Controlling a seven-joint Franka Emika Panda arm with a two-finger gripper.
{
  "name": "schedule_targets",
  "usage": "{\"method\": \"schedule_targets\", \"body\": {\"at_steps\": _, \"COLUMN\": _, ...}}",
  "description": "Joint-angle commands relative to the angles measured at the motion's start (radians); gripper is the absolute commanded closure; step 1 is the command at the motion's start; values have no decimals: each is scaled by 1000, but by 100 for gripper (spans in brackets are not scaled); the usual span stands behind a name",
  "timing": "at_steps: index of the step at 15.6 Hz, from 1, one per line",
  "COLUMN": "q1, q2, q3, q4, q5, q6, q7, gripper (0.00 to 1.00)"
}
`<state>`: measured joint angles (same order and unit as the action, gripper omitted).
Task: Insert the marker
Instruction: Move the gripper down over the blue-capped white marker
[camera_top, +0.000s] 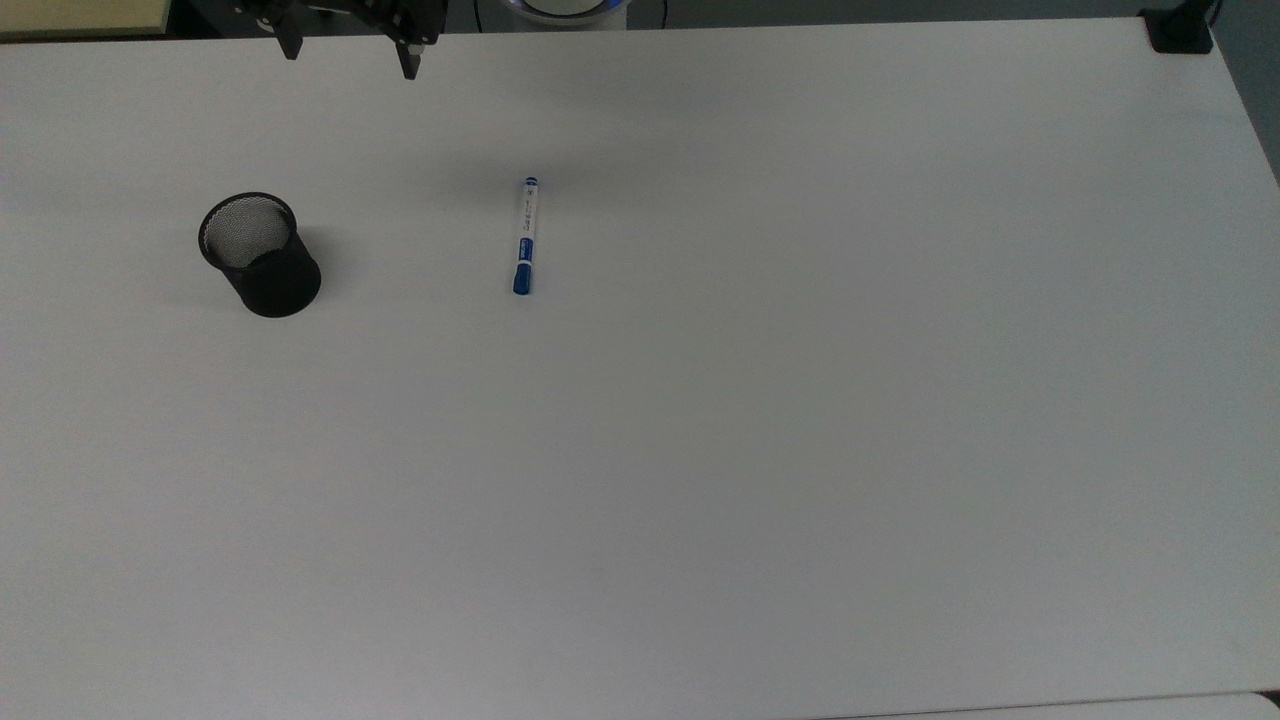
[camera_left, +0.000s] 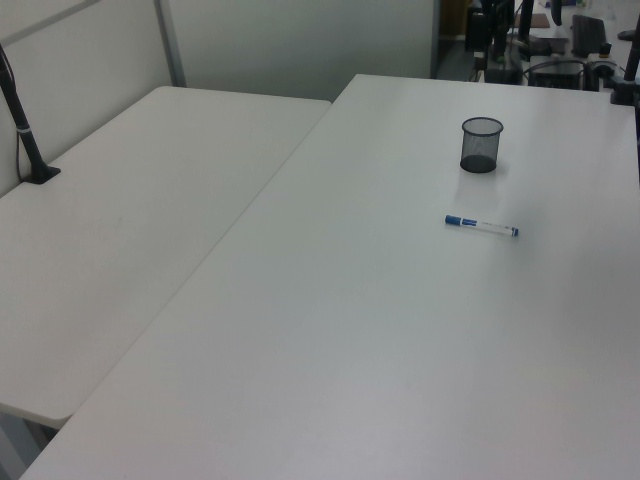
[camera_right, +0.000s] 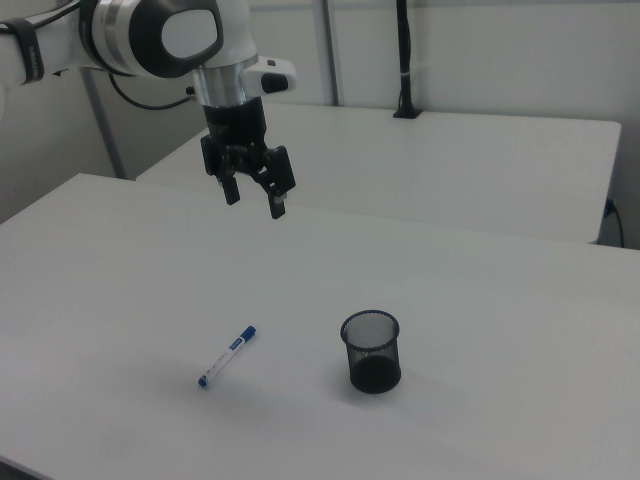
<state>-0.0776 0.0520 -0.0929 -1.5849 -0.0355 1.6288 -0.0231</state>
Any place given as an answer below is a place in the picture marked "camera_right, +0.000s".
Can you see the vertical grey wall profile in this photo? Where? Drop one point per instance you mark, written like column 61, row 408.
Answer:
column 330, row 50

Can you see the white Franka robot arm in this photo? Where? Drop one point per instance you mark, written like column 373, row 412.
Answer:
column 100, row 35

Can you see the white background table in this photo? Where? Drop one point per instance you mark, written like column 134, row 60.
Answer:
column 425, row 165

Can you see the black clamped pole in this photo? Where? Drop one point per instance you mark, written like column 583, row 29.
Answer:
column 404, row 60

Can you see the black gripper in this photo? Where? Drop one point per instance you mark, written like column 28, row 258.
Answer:
column 235, row 122

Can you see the white marker with blue cap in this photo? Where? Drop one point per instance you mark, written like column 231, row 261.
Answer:
column 227, row 356

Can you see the black mesh pen cup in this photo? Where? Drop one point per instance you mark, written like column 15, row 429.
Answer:
column 372, row 365

